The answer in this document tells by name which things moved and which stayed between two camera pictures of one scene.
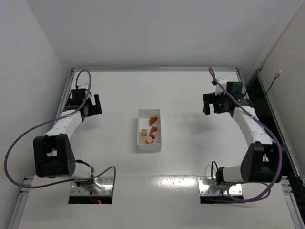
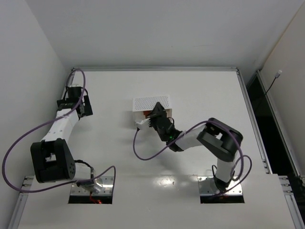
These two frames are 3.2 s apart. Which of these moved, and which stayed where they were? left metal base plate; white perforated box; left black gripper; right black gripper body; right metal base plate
Moved: white perforated box; left black gripper; right black gripper body
Stayed: left metal base plate; right metal base plate
